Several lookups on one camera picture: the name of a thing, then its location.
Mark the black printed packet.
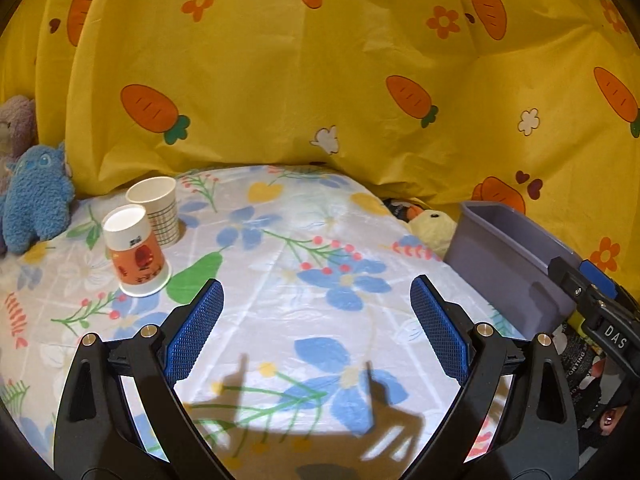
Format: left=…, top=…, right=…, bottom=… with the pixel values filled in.
left=559, top=327, right=628, bottom=433

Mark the yellow duck plush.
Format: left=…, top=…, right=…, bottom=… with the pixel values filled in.
left=406, top=208, right=458, bottom=259

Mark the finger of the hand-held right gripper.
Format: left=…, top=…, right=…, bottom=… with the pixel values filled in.
left=549, top=256, right=585, bottom=307
left=580, top=259, right=617, bottom=302

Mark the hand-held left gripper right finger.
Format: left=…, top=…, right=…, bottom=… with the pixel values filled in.
left=400, top=275, right=581, bottom=480

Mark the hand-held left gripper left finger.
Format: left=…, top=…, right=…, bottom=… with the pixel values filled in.
left=54, top=278, right=236, bottom=480

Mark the floral tablecloth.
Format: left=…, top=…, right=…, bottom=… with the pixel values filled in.
left=0, top=165, right=566, bottom=480

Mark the orange-print paper cup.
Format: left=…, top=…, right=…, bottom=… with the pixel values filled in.
left=102, top=205, right=172, bottom=298

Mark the yellow carrot-print cloth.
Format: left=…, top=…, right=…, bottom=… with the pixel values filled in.
left=0, top=0, right=640, bottom=293

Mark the white grid-print paper cup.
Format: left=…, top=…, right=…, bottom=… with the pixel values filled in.
left=125, top=176, right=181, bottom=247

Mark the grey plastic bin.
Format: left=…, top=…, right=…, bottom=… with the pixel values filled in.
left=444, top=201, right=590, bottom=341

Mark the black and orange toy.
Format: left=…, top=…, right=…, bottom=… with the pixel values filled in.
left=384, top=199, right=427, bottom=223

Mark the blue plush toy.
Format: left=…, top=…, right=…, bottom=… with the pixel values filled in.
left=0, top=142, right=76, bottom=256

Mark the purple teddy bear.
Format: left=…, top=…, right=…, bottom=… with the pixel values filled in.
left=0, top=95, right=40, bottom=256

